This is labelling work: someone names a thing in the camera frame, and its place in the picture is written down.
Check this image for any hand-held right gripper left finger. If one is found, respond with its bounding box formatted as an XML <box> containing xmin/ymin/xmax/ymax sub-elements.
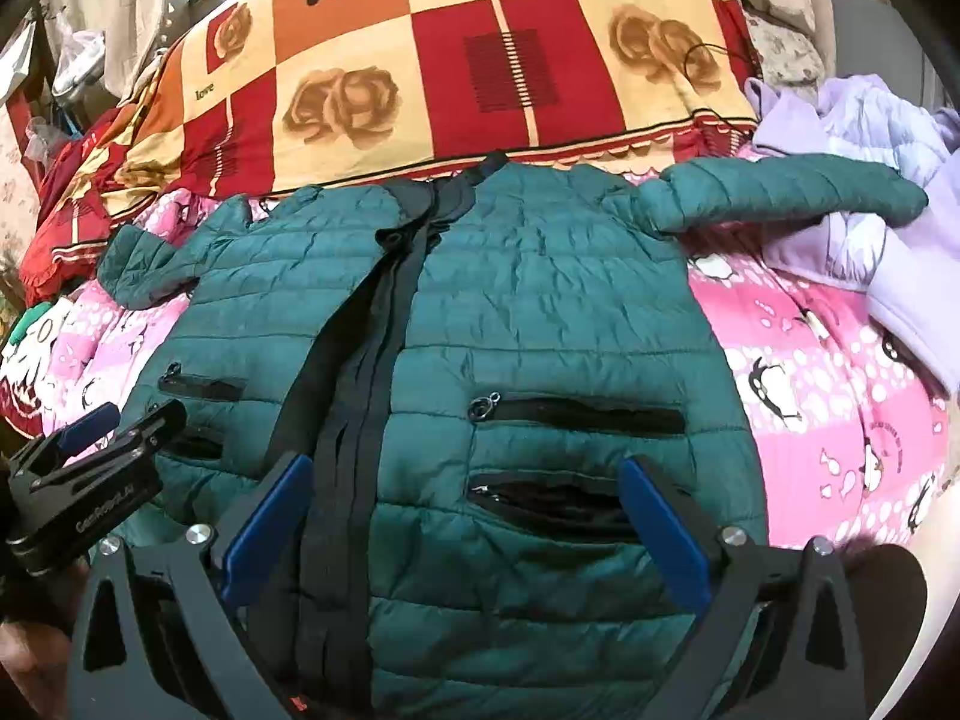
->
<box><xmin>67</xmin><ymin>454</ymin><xmax>316</xmax><ymax>720</ymax></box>

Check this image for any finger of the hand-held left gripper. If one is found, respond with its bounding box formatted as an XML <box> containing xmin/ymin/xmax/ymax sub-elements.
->
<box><xmin>105</xmin><ymin>397</ymin><xmax>188</xmax><ymax>466</ymax></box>
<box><xmin>56</xmin><ymin>403</ymin><xmax>122</xmax><ymax>460</ymax></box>

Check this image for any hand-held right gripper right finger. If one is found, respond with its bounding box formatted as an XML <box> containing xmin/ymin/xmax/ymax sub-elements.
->
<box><xmin>619</xmin><ymin>456</ymin><xmax>871</xmax><ymax>720</ymax></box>

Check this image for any green puffer jacket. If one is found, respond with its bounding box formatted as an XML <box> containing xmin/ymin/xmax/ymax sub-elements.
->
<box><xmin>97</xmin><ymin>152</ymin><xmax>931</xmax><ymax>720</ymax></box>

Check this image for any person's left hand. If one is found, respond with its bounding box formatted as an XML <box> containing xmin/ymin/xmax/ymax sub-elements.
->
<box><xmin>0</xmin><ymin>611</ymin><xmax>72</xmax><ymax>720</ymax></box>

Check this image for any white cartoon print cloth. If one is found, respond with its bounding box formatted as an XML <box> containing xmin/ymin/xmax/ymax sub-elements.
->
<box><xmin>0</xmin><ymin>300</ymin><xmax>76</xmax><ymax>440</ymax></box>

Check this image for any pink penguin print blanket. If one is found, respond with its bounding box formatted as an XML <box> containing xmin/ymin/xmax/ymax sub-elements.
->
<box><xmin>0</xmin><ymin>150</ymin><xmax>953</xmax><ymax>563</ymax></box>

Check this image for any white floral cloth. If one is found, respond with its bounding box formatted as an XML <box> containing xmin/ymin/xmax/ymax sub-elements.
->
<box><xmin>0</xmin><ymin>109</ymin><xmax>42</xmax><ymax>271</ymax></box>

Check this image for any lavender jacket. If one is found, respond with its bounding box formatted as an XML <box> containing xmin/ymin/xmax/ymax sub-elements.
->
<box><xmin>746</xmin><ymin>73</ymin><xmax>960</xmax><ymax>398</ymax></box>

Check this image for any checkered rose print blanket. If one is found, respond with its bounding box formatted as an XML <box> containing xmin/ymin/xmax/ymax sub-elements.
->
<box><xmin>19</xmin><ymin>0</ymin><xmax>762</xmax><ymax>308</ymax></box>

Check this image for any grey floral cloth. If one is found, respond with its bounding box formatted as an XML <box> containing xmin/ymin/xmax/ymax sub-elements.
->
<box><xmin>742</xmin><ymin>7</ymin><xmax>827</xmax><ymax>85</ymax></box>

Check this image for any black cable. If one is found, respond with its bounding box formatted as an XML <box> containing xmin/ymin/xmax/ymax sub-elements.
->
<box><xmin>682</xmin><ymin>40</ymin><xmax>760</xmax><ymax>130</ymax></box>

